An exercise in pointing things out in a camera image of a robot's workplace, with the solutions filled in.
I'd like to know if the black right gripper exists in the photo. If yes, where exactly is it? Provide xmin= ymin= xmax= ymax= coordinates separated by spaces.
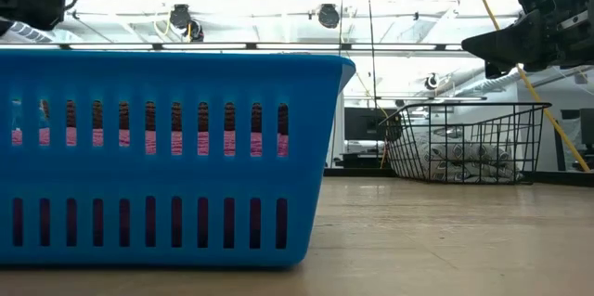
xmin=461 ymin=6 xmax=594 ymax=80

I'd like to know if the grey patterned soft pack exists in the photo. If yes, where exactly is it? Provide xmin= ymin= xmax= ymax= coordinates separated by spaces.
xmin=410 ymin=129 xmax=524 ymax=184

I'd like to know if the large blue plastic basket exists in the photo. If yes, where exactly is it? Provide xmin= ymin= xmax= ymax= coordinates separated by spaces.
xmin=0 ymin=49 xmax=357 ymax=268

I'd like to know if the black computer monitor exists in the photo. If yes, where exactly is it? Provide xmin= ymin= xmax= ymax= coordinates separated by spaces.
xmin=343 ymin=107 xmax=395 ymax=143

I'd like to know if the thick yellow cable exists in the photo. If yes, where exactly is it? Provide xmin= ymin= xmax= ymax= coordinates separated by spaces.
xmin=465 ymin=0 xmax=591 ymax=173

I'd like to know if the black wire basket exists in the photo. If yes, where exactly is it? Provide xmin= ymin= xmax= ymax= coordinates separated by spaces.
xmin=379 ymin=101 xmax=553 ymax=186

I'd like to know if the long black hanging cable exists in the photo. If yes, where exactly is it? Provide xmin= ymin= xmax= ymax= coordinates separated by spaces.
xmin=364 ymin=0 xmax=380 ymax=111

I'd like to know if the black metal table frame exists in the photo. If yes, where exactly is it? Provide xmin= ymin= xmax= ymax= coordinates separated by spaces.
xmin=322 ymin=167 xmax=594 ymax=188

